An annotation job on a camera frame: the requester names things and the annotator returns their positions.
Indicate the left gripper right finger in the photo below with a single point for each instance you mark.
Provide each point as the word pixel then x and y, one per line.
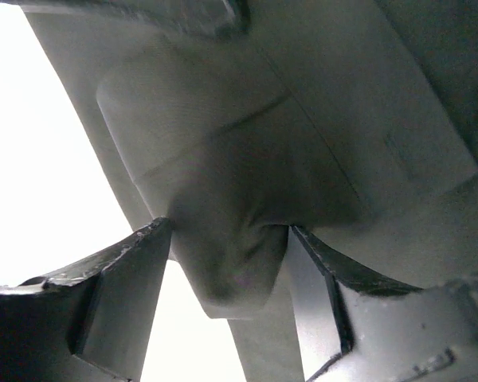
pixel 355 324

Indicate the black long sleeve shirt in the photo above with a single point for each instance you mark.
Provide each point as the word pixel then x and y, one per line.
pixel 357 120

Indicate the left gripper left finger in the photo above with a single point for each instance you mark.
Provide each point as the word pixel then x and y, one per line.
pixel 90 320

